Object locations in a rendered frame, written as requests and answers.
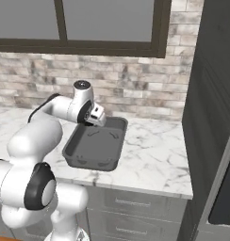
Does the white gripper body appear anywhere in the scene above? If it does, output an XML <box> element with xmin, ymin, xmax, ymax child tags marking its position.
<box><xmin>88</xmin><ymin>112</ymin><xmax>107</xmax><ymax>128</ymax></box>

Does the dark grey rectangular tupperware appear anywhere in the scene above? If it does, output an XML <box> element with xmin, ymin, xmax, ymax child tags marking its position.
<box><xmin>61</xmin><ymin>116</ymin><xmax>129</xmax><ymax>172</ymax></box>

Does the dark framed window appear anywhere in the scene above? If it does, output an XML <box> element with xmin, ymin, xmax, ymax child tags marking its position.
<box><xmin>0</xmin><ymin>0</ymin><xmax>173</xmax><ymax>59</ymax></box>

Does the grey drawer front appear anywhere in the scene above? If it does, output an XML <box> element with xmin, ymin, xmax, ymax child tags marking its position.
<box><xmin>86</xmin><ymin>208</ymin><xmax>185</xmax><ymax>241</ymax></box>
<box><xmin>85</xmin><ymin>185</ymin><xmax>188</xmax><ymax>218</ymax></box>

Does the tall dark grey cabinet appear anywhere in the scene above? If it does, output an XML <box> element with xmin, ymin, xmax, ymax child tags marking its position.
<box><xmin>176</xmin><ymin>0</ymin><xmax>230</xmax><ymax>241</ymax></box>

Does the grey drawer handle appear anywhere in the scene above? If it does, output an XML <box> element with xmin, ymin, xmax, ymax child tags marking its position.
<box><xmin>114</xmin><ymin>198</ymin><xmax>152</xmax><ymax>208</ymax></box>
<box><xmin>115</xmin><ymin>226</ymin><xmax>149</xmax><ymax>236</ymax></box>

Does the built-in oven with grey frame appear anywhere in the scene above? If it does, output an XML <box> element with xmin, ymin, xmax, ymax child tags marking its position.
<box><xmin>195</xmin><ymin>104</ymin><xmax>230</xmax><ymax>241</ymax></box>

